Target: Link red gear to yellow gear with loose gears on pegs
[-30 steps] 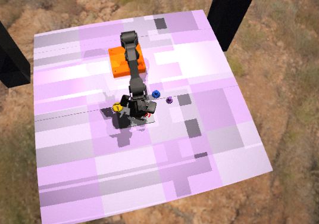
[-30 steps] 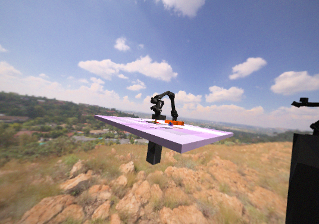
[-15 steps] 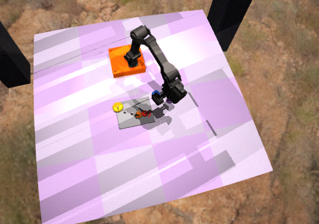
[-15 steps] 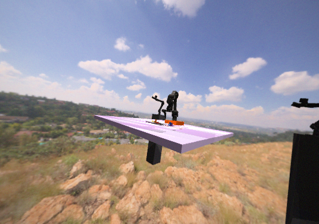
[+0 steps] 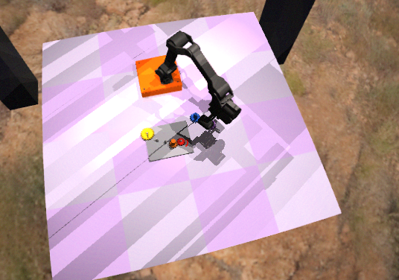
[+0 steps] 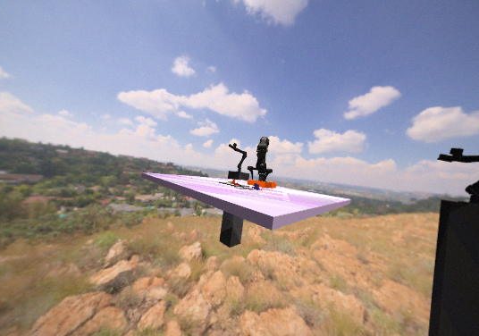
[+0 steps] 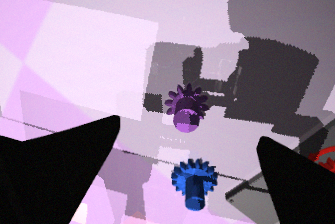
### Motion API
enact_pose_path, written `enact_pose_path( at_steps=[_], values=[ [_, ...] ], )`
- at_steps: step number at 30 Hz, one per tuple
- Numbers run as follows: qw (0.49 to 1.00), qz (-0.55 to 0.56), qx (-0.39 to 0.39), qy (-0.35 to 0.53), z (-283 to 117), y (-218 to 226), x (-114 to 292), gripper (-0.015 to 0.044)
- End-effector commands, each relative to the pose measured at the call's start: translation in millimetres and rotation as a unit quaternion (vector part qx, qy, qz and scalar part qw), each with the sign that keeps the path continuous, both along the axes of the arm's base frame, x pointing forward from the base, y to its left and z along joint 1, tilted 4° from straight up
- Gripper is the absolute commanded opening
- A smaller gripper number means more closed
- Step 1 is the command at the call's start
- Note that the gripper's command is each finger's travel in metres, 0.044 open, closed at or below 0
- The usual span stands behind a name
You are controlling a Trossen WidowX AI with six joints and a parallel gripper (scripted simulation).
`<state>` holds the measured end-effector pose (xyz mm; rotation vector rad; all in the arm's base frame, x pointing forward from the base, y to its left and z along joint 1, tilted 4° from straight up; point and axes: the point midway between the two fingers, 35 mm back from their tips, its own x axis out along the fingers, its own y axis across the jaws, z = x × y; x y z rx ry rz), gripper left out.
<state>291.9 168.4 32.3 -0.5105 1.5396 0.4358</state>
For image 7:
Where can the blue gear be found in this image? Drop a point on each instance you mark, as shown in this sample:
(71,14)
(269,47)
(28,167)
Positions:
(194,179)

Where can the purple gear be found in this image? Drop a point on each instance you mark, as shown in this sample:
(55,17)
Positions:
(186,107)

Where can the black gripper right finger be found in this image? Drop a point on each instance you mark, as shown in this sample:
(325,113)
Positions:
(303,192)

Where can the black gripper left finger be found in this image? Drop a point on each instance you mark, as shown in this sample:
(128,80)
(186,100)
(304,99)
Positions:
(46,178)

